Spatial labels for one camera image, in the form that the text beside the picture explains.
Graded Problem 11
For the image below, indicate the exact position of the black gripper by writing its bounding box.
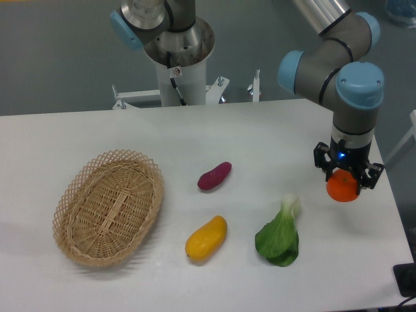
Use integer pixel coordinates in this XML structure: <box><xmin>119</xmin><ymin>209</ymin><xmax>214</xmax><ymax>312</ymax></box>
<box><xmin>313</xmin><ymin>139</ymin><xmax>385</xmax><ymax>195</ymax></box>

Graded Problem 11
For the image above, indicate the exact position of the orange fruit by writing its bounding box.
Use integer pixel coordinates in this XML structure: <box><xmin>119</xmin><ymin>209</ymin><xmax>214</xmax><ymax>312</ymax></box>
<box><xmin>326</xmin><ymin>169</ymin><xmax>358</xmax><ymax>202</ymax></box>

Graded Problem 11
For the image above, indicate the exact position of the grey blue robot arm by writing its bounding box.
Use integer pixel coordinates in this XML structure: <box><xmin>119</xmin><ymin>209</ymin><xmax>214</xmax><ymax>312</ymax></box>
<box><xmin>110</xmin><ymin>1</ymin><xmax>384</xmax><ymax>194</ymax></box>

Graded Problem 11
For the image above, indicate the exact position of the woven wicker basket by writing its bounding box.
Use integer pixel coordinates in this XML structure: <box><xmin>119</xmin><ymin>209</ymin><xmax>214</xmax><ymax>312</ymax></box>
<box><xmin>53</xmin><ymin>149</ymin><xmax>164</xmax><ymax>267</ymax></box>

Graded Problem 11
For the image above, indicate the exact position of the green bok choy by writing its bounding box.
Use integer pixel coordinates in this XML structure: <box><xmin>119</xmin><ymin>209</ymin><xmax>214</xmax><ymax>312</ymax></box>
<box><xmin>255</xmin><ymin>194</ymin><xmax>302</xmax><ymax>267</ymax></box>

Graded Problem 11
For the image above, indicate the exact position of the black device at table edge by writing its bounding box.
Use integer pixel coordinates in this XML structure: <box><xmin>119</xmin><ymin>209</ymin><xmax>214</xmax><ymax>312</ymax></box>
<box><xmin>393</xmin><ymin>263</ymin><xmax>416</xmax><ymax>297</ymax></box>

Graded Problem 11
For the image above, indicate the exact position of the purple sweet potato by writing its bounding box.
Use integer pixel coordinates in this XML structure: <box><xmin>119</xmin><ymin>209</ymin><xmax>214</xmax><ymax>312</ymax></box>
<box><xmin>197</xmin><ymin>162</ymin><xmax>232</xmax><ymax>191</ymax></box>

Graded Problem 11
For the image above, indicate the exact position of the yellow mango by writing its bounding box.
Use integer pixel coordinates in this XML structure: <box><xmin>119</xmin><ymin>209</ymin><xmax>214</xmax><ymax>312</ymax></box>
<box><xmin>185</xmin><ymin>215</ymin><xmax>228</xmax><ymax>263</ymax></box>

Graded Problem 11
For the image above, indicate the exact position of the blue object top right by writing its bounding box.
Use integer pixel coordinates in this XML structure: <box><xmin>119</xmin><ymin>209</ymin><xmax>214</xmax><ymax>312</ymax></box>
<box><xmin>385</xmin><ymin>0</ymin><xmax>415</xmax><ymax>29</ymax></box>

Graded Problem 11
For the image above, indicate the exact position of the white frame right edge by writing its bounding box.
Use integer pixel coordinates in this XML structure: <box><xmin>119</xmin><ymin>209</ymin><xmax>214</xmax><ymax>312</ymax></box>
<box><xmin>384</xmin><ymin>110</ymin><xmax>415</xmax><ymax>169</ymax></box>

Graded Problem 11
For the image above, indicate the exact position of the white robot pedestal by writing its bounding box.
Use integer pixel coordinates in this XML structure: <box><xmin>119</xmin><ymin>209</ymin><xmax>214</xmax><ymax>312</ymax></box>
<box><xmin>111</xmin><ymin>60</ymin><xmax>264</xmax><ymax>111</ymax></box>

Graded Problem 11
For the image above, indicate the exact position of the black cable on pedestal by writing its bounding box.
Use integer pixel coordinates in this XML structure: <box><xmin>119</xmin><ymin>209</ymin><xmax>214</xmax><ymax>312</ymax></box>
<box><xmin>165</xmin><ymin>51</ymin><xmax>188</xmax><ymax>107</ymax></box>

